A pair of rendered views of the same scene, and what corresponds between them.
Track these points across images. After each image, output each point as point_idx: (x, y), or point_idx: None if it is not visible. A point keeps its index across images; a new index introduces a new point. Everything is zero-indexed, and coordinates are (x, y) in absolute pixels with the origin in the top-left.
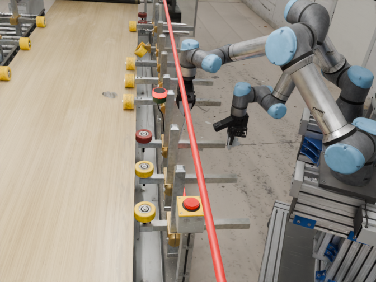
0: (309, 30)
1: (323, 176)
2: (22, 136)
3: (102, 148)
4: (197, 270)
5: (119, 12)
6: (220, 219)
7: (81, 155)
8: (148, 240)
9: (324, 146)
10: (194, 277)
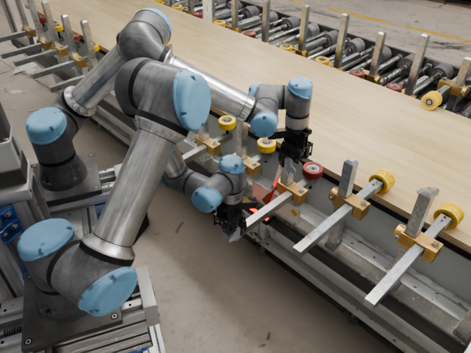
0: (127, 24)
1: (92, 159)
2: (380, 115)
3: (317, 138)
4: (231, 323)
5: None
6: None
7: (320, 126)
8: None
9: None
10: (228, 314)
